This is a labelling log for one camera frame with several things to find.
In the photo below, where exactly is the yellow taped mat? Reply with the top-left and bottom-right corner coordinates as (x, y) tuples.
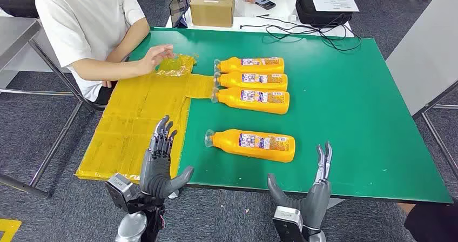
(75, 53), (217, 184)

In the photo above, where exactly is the white table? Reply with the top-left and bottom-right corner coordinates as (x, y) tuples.
(165, 0), (355, 38)

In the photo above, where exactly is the black cable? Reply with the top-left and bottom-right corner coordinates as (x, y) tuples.
(239, 14), (363, 52)

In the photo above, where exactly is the brown cardboard box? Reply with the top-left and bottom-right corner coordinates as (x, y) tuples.
(189, 0), (237, 28)

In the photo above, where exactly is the orange detergent bottle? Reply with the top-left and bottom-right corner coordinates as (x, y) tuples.
(213, 71), (289, 92)
(213, 57), (285, 75)
(204, 129), (297, 164)
(211, 86), (291, 115)

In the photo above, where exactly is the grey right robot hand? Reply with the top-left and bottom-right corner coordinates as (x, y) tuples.
(267, 142), (333, 231)

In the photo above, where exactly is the black smartphone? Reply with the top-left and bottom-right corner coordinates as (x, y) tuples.
(254, 0), (277, 11)

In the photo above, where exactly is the black case with yellow stripe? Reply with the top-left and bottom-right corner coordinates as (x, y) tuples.
(0, 0), (39, 18)

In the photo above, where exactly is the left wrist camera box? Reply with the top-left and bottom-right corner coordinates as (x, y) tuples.
(105, 173), (137, 211)

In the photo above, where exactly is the black carry bag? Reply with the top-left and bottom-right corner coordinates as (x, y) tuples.
(295, 0), (354, 28)

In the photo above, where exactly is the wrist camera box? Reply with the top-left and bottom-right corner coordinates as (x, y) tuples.
(272, 206), (305, 242)
(105, 173), (137, 211)

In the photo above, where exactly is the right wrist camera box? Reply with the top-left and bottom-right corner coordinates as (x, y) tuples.
(272, 206), (305, 242)

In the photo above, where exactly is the grey table with metal legs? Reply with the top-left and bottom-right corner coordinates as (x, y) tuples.
(385, 0), (458, 178)
(0, 16), (106, 200)

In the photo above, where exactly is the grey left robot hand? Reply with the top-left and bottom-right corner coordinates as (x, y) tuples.
(139, 115), (195, 199)

